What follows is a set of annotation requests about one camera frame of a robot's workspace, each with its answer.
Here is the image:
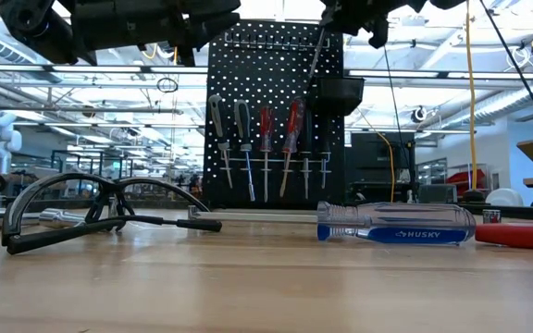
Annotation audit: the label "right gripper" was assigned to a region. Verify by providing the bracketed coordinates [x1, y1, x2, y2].
[319, 0, 429, 50]

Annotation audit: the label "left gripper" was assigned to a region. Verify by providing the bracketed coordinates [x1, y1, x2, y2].
[68, 0, 242, 67]

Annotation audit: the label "black metal pegboard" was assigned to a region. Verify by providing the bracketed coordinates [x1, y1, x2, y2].
[202, 18, 346, 209]

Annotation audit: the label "grey black handled screwdriver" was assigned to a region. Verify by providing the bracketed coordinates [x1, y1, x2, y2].
[207, 93, 234, 191]
[232, 99, 257, 204]

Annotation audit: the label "red clear handled screwdriver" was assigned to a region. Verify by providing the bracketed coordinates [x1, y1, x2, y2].
[259, 105, 276, 204]
[279, 96, 305, 199]

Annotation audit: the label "black plastic pegboard bin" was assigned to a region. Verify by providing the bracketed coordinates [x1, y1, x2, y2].
[310, 76, 366, 117]

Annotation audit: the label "black cabinet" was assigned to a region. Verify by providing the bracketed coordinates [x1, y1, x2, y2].
[344, 131, 418, 203]

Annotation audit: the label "red storage bin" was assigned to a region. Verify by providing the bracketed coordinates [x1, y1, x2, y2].
[445, 168, 489, 193]

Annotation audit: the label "clear blue Husky screwdriver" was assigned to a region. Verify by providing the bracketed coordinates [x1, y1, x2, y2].
[187, 201, 477, 246]

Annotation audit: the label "white round container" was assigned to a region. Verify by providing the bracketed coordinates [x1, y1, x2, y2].
[485, 187, 526, 208]

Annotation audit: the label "silver ratchet extension bar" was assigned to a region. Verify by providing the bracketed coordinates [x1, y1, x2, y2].
[0, 206, 86, 231]

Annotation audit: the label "black safety glasses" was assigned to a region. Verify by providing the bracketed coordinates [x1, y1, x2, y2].
[0, 171, 224, 256]

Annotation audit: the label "silver hook rail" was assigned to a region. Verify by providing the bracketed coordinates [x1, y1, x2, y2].
[223, 31, 331, 51]

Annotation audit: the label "black hanging cable loop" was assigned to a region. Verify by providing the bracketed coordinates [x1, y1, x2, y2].
[156, 77, 180, 93]

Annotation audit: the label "thin yellow cable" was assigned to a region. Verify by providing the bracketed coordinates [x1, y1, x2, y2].
[356, 108, 396, 204]

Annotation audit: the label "yellow hanging cord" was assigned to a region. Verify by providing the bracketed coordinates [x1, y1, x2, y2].
[464, 0, 479, 191]

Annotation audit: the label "black aluminium table frame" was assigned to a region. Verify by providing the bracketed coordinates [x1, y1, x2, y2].
[0, 193, 533, 222]

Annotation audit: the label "red T-handle hex key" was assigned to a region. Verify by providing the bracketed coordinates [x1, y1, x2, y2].
[474, 222, 533, 253]

